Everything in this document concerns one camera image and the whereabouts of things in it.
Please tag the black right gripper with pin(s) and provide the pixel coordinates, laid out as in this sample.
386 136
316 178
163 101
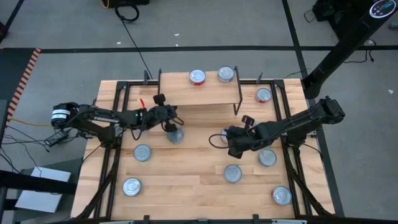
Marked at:
245 138

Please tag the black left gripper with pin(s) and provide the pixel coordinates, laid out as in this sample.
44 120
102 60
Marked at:
160 115

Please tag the teal seafood can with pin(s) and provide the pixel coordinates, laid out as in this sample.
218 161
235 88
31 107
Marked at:
267 158
233 173
176 137
142 152

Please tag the blue seafood can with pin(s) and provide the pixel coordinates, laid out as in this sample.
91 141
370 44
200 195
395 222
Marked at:
225 73
132 187

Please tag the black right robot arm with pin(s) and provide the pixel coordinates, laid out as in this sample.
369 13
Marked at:
295 124

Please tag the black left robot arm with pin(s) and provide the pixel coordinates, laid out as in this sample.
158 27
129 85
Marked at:
102 119

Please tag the wooden shelf with black legs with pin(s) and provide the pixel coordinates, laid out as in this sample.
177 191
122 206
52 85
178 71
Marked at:
202 93

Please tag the black power brick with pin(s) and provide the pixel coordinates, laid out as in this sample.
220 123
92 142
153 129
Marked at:
56 137

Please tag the black floor equipment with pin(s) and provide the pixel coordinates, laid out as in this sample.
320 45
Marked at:
130 2

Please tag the black tower fan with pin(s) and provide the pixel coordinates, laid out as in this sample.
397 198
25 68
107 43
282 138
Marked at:
342 46

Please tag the white flat box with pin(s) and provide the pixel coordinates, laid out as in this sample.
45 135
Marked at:
43 193

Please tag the orange black striped tape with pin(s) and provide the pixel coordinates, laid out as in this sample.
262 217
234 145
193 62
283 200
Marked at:
23 82

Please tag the black beam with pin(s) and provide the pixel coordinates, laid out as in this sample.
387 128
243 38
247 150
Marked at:
31 182

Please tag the black equipment base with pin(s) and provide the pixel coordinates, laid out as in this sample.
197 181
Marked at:
326 9

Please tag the black metal table frame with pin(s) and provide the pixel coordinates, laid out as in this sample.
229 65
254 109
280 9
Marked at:
279 84

